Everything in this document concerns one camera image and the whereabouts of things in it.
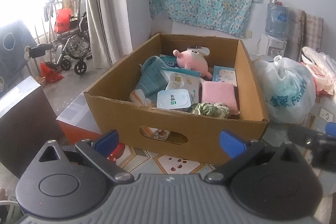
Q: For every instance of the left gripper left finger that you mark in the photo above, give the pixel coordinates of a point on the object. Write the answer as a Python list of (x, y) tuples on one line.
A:
[(95, 153)]

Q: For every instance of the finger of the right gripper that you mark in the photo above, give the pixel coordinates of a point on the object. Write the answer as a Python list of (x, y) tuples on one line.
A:
[(330, 129), (299, 134)]

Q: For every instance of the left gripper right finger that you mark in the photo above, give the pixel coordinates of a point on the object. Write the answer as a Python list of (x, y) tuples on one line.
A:
[(241, 152)]

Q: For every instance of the green floral scrunchie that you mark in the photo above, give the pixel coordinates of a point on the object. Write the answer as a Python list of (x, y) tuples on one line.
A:
[(216, 110)]

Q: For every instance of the pink scrubbing sponge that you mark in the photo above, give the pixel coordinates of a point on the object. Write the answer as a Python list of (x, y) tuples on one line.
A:
[(223, 93)]

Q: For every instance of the orange striped white cloth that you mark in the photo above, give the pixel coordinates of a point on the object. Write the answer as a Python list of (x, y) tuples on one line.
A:
[(138, 97)]

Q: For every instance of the blue white bandage box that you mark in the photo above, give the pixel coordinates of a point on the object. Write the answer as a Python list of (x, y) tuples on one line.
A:
[(224, 75)]

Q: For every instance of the strawberry tissue pack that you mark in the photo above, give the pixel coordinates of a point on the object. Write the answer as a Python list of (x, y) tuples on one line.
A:
[(174, 99)]

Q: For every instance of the white cotton swab bag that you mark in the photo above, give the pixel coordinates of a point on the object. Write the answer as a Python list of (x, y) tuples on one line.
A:
[(179, 78)]

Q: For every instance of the light blue towel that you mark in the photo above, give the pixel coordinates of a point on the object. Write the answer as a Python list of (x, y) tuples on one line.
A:
[(152, 81)]

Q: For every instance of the pink round plush toy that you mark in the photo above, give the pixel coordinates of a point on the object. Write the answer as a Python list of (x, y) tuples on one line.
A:
[(194, 61)]

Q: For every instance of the blue white wet wipes pack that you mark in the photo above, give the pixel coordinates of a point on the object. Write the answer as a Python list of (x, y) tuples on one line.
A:
[(170, 61)]

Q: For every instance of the red wet wipes pack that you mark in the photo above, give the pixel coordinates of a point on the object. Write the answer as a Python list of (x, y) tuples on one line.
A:
[(322, 84)]

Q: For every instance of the white FamilyMart plastic bag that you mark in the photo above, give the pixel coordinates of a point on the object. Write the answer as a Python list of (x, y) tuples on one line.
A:
[(288, 89)]

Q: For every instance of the dark cabinet with grey top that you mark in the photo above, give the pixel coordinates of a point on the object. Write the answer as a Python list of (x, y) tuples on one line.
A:
[(27, 122)]

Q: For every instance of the brown cardboard box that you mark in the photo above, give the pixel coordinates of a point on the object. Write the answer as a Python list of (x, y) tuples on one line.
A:
[(192, 137)]

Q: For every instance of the folded checkered mats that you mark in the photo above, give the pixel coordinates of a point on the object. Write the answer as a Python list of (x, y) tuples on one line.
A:
[(303, 30)]

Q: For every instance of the water dispenser with bottle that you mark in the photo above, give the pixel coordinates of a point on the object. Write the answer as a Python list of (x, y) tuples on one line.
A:
[(273, 41)]

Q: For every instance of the wheelchair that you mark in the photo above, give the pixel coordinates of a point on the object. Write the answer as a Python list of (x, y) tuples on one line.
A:
[(71, 48)]

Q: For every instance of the red plastic bag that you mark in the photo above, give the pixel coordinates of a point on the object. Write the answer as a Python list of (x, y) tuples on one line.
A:
[(62, 23)]

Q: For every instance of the grey window curtain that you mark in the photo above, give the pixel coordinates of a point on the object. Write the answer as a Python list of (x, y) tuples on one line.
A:
[(109, 31)]

